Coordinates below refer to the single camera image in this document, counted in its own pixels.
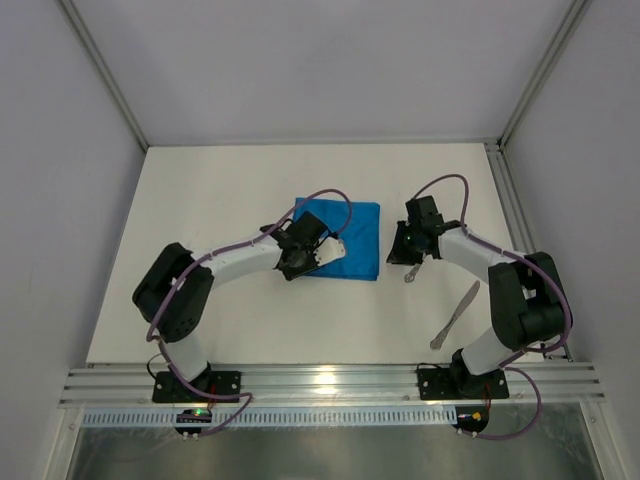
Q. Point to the right controller board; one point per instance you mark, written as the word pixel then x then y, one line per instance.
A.
pixel 470 421

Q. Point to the silver fork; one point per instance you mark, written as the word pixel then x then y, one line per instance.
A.
pixel 411 275

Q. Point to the controller board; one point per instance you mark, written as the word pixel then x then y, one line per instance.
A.
pixel 191 423
pixel 470 421

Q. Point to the right aluminium side rail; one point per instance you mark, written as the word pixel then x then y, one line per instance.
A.
pixel 520 231

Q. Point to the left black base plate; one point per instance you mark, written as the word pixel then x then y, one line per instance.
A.
pixel 168 389

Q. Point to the right aluminium frame post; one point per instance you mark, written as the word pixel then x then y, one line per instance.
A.
pixel 556 46

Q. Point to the silver table knife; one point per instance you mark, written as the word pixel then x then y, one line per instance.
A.
pixel 437 342

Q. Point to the blue satin napkin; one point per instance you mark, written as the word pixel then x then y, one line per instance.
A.
pixel 361 238

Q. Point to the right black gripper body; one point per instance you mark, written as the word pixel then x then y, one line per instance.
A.
pixel 401 251

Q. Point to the aluminium frame post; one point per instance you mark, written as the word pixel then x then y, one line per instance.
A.
pixel 556 46
pixel 78 26

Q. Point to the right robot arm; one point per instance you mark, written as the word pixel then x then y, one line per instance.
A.
pixel 527 302

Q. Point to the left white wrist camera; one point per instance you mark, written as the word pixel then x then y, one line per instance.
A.
pixel 330 250

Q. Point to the aluminium front rail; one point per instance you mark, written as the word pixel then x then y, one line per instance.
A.
pixel 129 385

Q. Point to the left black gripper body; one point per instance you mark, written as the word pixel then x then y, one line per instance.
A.
pixel 304 258

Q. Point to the left aluminium frame post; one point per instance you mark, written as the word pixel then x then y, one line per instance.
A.
pixel 78 26

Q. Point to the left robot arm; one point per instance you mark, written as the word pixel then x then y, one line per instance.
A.
pixel 174 292

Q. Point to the slotted grey cable duct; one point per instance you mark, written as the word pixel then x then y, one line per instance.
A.
pixel 254 416

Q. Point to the left controller board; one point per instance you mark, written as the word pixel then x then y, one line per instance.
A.
pixel 191 423

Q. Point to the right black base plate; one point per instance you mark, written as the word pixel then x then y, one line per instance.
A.
pixel 455 383

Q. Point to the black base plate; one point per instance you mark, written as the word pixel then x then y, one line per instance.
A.
pixel 455 383
pixel 168 389

